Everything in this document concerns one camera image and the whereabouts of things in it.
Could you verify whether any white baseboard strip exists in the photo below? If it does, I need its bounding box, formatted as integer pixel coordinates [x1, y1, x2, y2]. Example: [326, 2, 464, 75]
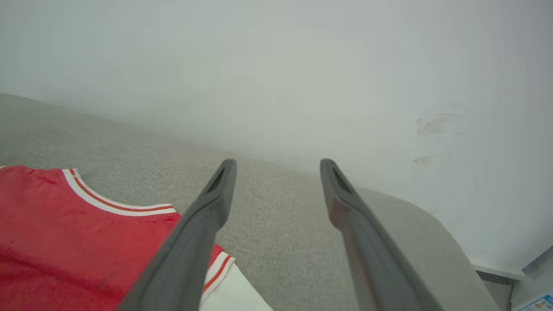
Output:
[471, 264, 528, 282]

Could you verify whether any red and white jersey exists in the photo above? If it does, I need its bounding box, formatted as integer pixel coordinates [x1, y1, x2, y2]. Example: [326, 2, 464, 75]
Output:
[0, 165, 273, 311]

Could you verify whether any printed paper sheet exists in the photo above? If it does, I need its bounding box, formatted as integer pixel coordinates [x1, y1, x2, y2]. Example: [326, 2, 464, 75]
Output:
[516, 294, 553, 311]

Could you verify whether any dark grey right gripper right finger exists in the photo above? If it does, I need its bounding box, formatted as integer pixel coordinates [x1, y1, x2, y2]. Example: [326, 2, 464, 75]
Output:
[320, 159, 443, 311]

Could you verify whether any grey fabric sofa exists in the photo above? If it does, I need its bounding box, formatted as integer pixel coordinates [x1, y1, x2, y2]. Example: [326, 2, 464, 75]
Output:
[0, 93, 500, 311]

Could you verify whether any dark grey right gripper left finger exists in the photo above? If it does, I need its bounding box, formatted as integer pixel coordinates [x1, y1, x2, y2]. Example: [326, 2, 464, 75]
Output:
[118, 159, 238, 311]

